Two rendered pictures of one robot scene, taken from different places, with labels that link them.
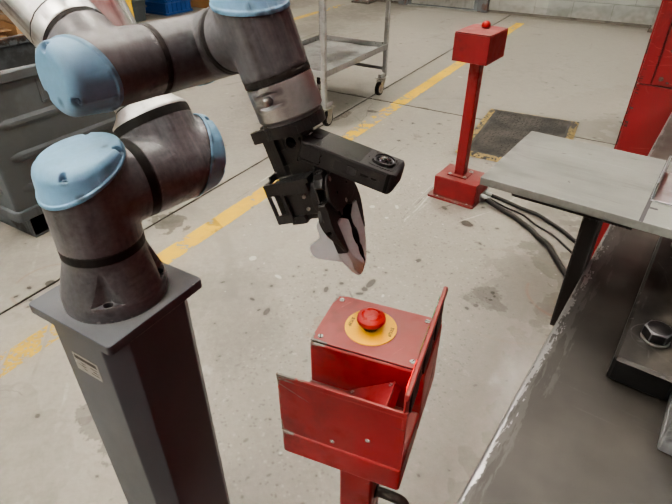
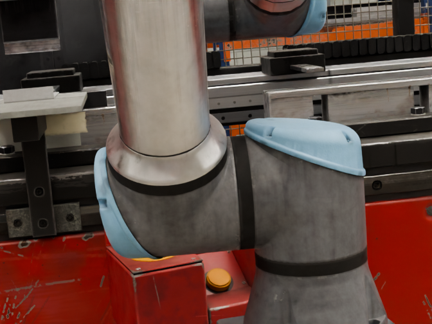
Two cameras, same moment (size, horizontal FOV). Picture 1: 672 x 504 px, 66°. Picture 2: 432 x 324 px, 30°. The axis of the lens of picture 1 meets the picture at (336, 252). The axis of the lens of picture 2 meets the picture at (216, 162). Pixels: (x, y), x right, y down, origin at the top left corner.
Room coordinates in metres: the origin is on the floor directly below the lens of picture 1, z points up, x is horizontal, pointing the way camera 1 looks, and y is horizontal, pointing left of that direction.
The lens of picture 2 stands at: (1.23, 0.87, 1.11)
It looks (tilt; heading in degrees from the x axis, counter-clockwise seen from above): 10 degrees down; 228
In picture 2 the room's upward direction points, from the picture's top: 5 degrees counter-clockwise
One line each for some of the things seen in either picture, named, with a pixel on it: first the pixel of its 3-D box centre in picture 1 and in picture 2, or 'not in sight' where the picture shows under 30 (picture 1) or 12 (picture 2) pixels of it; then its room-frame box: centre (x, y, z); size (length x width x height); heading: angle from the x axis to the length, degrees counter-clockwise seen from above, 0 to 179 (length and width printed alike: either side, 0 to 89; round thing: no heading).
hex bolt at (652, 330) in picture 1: (657, 333); not in sight; (0.38, -0.32, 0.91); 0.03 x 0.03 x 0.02
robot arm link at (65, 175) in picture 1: (92, 192); (299, 182); (0.62, 0.33, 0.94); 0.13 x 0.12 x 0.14; 140
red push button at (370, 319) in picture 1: (370, 324); not in sight; (0.53, -0.05, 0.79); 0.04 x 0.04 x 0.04
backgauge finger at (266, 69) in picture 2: not in sight; (299, 62); (-0.06, -0.26, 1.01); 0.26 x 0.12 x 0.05; 54
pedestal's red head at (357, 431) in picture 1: (365, 368); (183, 266); (0.48, -0.04, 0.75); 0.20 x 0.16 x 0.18; 158
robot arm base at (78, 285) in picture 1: (109, 264); (312, 291); (0.62, 0.33, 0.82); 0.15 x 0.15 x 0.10
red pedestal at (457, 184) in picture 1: (469, 116); not in sight; (2.37, -0.63, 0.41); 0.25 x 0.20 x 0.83; 54
